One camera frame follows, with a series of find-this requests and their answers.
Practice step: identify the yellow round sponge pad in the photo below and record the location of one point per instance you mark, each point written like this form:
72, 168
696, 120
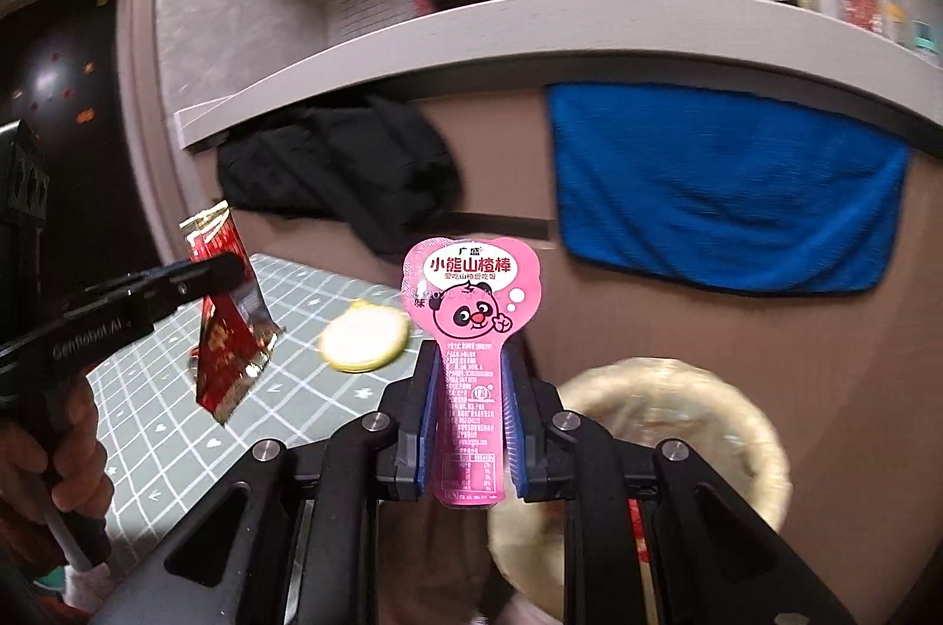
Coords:
364, 337

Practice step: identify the red snack wrapper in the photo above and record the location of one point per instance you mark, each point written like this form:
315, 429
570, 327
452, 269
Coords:
238, 333

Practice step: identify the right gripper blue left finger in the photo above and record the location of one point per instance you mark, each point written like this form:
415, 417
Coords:
412, 403

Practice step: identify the green grid tablecloth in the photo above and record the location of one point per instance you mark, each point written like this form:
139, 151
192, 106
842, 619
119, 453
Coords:
164, 451

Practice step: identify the blue hanging towel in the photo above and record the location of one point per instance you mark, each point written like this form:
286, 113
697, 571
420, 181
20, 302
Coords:
723, 190

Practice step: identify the small teal timer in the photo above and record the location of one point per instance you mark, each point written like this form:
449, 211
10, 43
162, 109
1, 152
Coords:
924, 41

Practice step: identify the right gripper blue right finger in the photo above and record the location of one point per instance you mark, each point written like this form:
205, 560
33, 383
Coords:
538, 460

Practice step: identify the black jacket on counter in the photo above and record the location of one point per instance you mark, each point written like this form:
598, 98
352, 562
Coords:
383, 169

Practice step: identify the trash bin with yellow bag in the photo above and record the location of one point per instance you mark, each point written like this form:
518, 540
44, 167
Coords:
674, 470

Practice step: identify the pink hawthorn candy wrapper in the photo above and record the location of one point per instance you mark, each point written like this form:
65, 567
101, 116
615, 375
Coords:
470, 296

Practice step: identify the person's left hand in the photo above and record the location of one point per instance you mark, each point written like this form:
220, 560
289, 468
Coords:
84, 488

